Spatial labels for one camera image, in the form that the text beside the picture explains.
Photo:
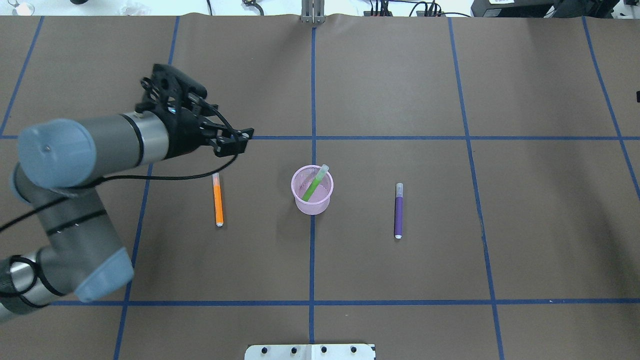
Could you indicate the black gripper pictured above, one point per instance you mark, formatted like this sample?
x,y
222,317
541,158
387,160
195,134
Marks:
x,y
183,135

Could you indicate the orange highlighter pen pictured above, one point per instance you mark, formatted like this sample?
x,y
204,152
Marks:
x,y
218,201

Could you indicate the green highlighter pen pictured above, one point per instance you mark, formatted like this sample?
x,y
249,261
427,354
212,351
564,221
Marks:
x,y
315,182

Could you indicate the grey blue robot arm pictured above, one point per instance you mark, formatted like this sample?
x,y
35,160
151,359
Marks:
x,y
61,163

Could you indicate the aluminium frame post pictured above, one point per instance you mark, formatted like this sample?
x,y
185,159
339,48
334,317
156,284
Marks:
x,y
313,12

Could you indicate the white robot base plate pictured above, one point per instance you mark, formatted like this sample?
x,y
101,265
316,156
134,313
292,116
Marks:
x,y
327,351

